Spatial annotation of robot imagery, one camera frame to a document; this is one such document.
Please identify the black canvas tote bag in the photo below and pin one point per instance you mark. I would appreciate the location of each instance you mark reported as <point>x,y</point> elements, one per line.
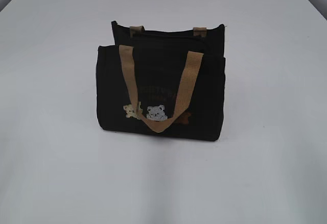
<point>159,59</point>

